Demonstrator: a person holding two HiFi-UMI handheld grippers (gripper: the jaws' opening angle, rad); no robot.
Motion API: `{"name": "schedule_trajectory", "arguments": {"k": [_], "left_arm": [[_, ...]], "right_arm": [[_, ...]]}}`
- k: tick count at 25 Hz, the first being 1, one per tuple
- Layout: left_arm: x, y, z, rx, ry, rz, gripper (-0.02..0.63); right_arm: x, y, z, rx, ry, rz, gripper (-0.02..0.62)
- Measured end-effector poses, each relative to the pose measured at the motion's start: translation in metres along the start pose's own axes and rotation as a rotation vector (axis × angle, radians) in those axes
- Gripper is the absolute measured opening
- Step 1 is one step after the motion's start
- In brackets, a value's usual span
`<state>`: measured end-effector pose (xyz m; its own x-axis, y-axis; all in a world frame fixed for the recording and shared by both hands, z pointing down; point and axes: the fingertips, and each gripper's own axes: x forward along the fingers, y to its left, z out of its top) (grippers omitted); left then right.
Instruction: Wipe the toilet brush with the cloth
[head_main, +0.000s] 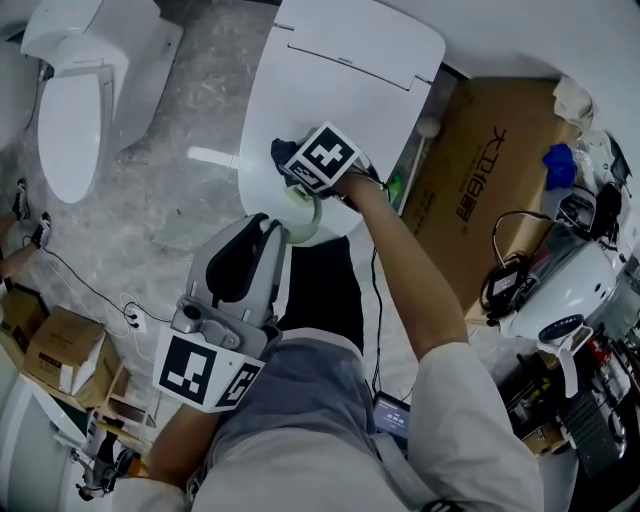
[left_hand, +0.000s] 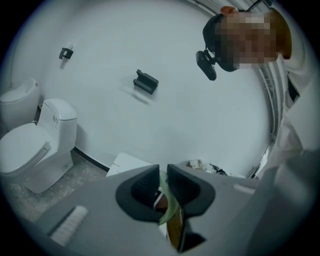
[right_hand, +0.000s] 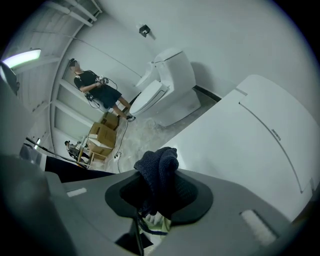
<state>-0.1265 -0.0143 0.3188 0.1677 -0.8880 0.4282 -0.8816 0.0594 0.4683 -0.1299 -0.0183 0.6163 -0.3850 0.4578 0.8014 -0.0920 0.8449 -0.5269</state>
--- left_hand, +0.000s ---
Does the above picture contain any black head camera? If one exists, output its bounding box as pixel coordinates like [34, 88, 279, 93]
[195, 49, 217, 81]

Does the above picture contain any white egg-shaped toilet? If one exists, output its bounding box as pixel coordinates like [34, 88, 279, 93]
[0, 77, 41, 133]

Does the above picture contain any pale green scrub brush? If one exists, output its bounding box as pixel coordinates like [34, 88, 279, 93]
[155, 171, 181, 226]

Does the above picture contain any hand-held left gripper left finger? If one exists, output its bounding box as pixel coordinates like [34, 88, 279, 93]
[37, 163, 177, 256]

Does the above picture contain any white one-piece tank toilet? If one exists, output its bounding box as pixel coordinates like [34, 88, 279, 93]
[0, 98, 78, 195]

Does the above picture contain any person's head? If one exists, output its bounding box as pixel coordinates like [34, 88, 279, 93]
[202, 6, 293, 73]

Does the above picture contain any black wall paper holder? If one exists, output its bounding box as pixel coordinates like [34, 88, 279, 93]
[58, 43, 75, 61]
[132, 69, 160, 95]

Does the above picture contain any person's white jacket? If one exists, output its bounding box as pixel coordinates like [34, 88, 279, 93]
[257, 7, 320, 181]

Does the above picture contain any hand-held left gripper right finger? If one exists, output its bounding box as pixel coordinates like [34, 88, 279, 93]
[166, 163, 263, 254]

